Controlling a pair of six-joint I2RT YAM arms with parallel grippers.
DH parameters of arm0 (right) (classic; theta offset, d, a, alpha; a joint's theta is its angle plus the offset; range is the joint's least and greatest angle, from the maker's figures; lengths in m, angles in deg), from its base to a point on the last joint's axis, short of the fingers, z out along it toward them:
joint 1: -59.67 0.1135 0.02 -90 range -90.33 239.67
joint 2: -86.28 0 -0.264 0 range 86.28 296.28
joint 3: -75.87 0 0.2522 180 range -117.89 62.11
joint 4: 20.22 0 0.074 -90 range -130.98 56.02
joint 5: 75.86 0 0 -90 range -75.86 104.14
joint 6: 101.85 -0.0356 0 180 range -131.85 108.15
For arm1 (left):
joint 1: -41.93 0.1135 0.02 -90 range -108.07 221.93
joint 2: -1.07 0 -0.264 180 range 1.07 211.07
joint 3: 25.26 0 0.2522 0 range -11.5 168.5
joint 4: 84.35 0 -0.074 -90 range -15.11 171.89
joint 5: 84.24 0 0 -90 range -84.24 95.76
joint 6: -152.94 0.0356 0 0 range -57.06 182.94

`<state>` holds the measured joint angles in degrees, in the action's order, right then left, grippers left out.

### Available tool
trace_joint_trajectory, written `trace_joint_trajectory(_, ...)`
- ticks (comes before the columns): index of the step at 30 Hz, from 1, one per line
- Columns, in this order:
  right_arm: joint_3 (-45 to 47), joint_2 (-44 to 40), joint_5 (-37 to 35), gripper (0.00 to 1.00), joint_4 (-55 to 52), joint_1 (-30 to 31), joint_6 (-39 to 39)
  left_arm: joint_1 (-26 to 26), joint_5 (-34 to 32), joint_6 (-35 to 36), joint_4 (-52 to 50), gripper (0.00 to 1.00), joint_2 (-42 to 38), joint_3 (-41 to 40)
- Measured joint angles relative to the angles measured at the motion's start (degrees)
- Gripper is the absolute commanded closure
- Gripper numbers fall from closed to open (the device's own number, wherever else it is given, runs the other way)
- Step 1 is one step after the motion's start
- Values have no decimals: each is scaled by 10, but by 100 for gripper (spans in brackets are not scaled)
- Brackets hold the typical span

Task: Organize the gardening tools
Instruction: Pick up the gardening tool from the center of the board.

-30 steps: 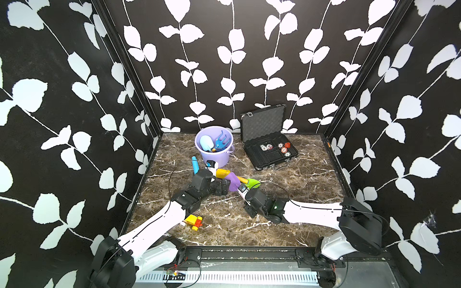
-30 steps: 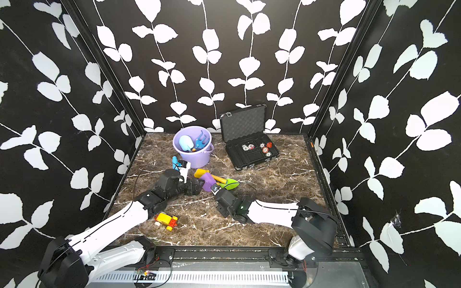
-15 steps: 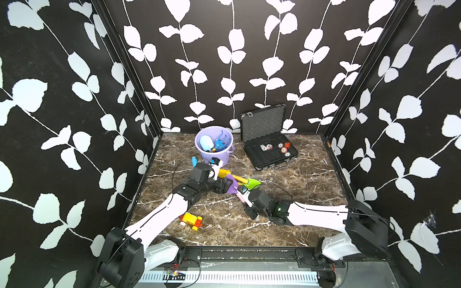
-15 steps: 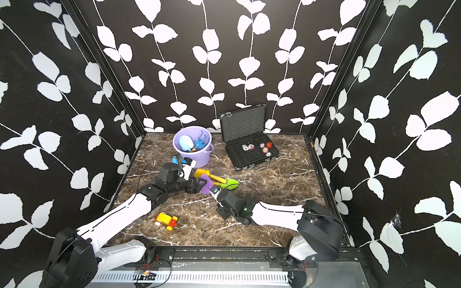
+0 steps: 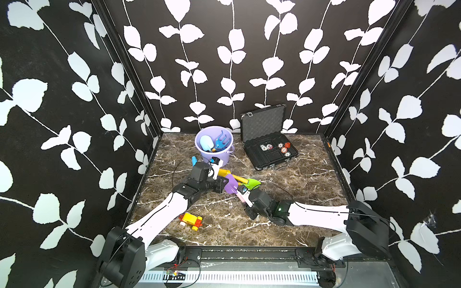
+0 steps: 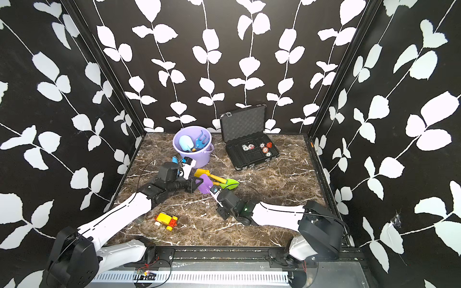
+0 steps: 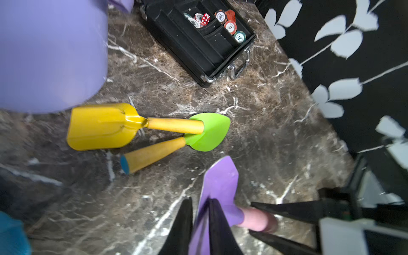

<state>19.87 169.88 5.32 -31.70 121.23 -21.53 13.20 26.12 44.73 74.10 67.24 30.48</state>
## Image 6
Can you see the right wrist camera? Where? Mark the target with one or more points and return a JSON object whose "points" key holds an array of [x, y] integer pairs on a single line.
{"points": [[215, 191]]}

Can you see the blue toy rake yellow handle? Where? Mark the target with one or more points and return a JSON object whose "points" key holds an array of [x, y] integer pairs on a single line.
{"points": [[201, 142]]}

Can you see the yellow red toy truck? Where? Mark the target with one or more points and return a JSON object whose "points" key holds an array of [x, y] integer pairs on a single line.
{"points": [[169, 222]]}

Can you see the purple toy scoop pink handle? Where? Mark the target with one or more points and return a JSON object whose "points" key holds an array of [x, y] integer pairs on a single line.
{"points": [[206, 185]]}

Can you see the purple plastic bucket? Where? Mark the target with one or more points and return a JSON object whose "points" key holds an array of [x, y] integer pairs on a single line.
{"points": [[202, 157]]}

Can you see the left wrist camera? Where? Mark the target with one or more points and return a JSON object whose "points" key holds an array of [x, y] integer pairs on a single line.
{"points": [[187, 165]]}

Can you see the red white round parts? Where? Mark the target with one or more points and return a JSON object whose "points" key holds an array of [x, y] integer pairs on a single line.
{"points": [[261, 150]]}

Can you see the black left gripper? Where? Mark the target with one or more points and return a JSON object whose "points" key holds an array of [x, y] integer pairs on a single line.
{"points": [[191, 184]]}

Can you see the black open foam-lined case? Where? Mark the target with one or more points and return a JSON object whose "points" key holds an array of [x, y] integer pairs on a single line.
{"points": [[242, 126]]}

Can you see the yellow toy spade wooden handle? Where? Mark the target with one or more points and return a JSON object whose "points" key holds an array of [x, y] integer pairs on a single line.
{"points": [[200, 172]]}

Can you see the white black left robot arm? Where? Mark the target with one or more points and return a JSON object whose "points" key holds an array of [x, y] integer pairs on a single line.
{"points": [[79, 255]]}

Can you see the white perforated strip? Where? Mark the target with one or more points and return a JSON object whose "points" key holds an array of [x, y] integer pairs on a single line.
{"points": [[270, 278]]}

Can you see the light blue toy shovel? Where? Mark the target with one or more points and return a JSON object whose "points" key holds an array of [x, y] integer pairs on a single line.
{"points": [[186, 143]]}

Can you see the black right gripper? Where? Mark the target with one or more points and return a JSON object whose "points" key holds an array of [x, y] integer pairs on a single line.
{"points": [[219, 210]]}

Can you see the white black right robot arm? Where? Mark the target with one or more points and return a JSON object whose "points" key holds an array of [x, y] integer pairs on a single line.
{"points": [[320, 231]]}

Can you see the green toy trowel wooden handle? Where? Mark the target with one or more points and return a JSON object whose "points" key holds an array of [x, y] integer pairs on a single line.
{"points": [[230, 184]]}

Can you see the black front mounting rail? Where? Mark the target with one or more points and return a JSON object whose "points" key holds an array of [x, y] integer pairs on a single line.
{"points": [[164, 256]]}

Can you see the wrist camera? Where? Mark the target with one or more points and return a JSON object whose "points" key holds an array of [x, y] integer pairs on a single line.
{"points": [[215, 191], [187, 165]]}

